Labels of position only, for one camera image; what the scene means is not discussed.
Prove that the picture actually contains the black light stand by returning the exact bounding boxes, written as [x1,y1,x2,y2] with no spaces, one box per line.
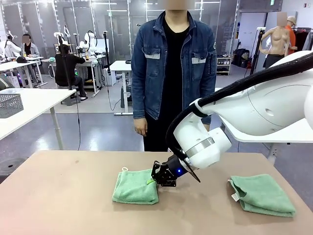
[246,26,267,78]

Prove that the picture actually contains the clear plastic container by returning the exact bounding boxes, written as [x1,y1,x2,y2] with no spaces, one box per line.
[0,87,22,95]

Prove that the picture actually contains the beige mannequin with black trousers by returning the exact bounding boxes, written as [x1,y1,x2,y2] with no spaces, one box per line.
[259,13,291,69]

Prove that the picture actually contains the grey round floor plate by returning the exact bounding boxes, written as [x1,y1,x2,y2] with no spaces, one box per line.
[0,157,27,176]

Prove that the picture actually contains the seated person in black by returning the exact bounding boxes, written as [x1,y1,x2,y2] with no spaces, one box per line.
[54,45,89,100]

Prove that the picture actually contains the seated person in grey jacket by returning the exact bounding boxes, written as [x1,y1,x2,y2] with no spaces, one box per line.
[21,34,42,84]

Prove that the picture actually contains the small white desk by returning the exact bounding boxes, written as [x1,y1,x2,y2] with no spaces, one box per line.
[109,60,133,116]

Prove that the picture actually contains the light grey mesh basket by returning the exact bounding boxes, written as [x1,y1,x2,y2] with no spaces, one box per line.
[0,94,24,119]

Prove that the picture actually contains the black bags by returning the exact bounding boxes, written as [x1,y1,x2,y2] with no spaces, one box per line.
[232,48,253,69]

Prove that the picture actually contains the mannequin with orange shirt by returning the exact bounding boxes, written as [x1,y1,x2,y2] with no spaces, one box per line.
[285,16,298,56]

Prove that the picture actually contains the large white table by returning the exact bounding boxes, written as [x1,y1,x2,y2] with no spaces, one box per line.
[214,87,313,163]
[0,88,77,150]

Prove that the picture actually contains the clothes rack with dark clothes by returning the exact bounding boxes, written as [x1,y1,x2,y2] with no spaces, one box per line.
[292,27,313,53]

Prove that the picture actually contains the green terry towel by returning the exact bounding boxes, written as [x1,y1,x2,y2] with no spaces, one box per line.
[227,173,296,218]
[112,166,159,205]

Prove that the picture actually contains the white lab desk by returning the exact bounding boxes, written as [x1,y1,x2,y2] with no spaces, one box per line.
[0,56,45,88]

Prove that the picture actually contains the man's left forearm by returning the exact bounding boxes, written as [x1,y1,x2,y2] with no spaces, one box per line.
[199,73,218,125]

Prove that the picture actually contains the black office chair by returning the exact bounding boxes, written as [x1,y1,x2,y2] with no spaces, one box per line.
[0,77,15,92]

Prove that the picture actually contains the man's right hand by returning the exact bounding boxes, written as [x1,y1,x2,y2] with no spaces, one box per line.
[134,117,148,137]

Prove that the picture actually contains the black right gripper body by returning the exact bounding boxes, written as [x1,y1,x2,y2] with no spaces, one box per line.
[166,155,194,182]

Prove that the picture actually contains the white shoe shelf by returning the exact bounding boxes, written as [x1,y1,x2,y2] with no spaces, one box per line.
[216,56,232,76]

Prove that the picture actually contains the white work desk with equipment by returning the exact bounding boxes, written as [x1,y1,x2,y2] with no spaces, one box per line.
[41,54,105,96]

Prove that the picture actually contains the man's right forearm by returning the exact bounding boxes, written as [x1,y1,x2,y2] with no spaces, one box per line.
[132,80,149,120]

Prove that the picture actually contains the grey plastic stool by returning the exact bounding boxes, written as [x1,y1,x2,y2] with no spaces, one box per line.
[120,85,134,109]

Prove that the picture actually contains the man in denim jacket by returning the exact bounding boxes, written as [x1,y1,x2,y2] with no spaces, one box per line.
[131,0,218,152]

